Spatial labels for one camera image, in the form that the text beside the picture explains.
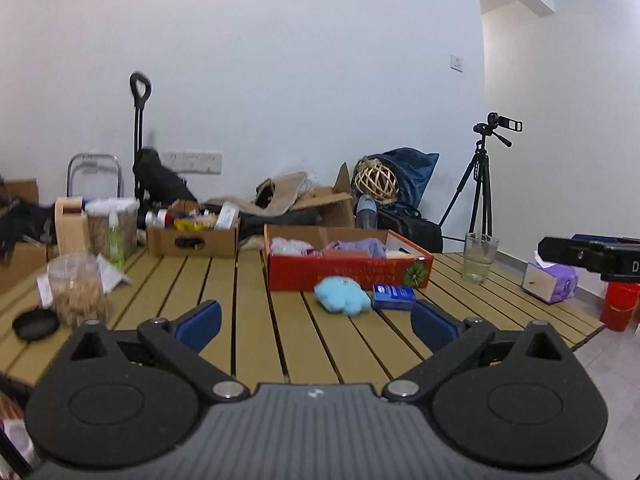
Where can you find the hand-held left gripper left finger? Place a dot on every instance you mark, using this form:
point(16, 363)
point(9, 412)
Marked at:
point(200, 322)

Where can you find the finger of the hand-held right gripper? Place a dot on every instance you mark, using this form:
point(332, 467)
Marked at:
point(570, 251)
point(615, 240)

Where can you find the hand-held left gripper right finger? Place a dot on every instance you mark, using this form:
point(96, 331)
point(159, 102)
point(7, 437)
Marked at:
point(432, 325)

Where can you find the light blue plush toy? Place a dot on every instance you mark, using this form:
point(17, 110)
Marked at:
point(342, 296)

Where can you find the red cardboard box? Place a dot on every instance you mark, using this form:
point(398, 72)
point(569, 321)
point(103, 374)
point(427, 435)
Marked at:
point(345, 272)

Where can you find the black soft bag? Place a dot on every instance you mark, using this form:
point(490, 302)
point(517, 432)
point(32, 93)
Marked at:
point(280, 222)

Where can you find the purple tissue box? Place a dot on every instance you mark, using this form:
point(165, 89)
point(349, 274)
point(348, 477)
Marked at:
point(550, 282)

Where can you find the red bucket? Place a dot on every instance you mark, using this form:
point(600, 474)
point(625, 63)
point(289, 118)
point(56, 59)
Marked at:
point(620, 307)

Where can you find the blue tissue packet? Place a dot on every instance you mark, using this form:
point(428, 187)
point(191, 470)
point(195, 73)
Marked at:
point(394, 296)

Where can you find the clear glass cup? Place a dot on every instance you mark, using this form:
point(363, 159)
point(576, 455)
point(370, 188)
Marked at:
point(480, 260)

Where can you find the black equipment bag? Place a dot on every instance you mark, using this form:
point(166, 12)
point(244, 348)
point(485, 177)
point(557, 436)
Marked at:
point(415, 230)

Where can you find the white paper sheets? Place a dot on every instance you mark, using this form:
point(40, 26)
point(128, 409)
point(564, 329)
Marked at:
point(115, 275)

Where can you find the yellow packet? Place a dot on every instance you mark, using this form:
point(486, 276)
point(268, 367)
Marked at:
point(192, 224)

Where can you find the purple cloth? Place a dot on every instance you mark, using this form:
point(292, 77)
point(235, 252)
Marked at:
point(357, 248)

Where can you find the white packet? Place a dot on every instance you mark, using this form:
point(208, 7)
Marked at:
point(226, 215)

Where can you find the black tripod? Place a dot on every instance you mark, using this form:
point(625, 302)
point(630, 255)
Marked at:
point(475, 185)

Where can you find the green spray bottle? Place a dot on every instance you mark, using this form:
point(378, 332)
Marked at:
point(115, 242)

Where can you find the pink cloth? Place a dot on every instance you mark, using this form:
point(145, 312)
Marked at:
point(290, 246)

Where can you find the clear plastic snack jar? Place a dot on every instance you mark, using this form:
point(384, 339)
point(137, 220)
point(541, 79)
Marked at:
point(77, 292)

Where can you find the clear water bottle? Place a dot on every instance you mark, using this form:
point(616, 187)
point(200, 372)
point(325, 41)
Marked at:
point(366, 212)

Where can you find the clear container with white lid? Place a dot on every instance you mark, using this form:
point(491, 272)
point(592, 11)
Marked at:
point(100, 230)

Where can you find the black trolley bag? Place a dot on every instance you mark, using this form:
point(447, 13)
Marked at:
point(162, 180)

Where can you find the blue fabric bag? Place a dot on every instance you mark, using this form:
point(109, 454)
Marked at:
point(412, 175)

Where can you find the wicker ball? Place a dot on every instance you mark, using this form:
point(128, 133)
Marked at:
point(375, 182)

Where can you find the brown cardboard box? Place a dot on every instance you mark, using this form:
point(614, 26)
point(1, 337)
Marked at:
point(332, 207)

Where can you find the beige fleece boot liner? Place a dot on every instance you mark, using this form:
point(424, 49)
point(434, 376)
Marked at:
point(285, 192)

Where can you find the wooden tissue box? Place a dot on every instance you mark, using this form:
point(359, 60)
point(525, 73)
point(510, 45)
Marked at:
point(70, 227)

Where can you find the small black pan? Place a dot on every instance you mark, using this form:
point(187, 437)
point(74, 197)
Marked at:
point(35, 324)

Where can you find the large cardboard box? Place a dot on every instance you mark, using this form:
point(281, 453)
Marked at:
point(20, 270)

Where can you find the black cloth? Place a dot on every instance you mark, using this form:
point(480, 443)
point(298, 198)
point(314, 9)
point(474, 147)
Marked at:
point(22, 225)

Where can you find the black camera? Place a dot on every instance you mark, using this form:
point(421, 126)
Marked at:
point(500, 124)

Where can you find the white wall socket panel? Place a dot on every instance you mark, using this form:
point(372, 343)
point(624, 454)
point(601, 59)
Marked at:
point(192, 162)

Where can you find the chrome folding frame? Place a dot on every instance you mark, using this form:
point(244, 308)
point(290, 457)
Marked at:
point(95, 160)

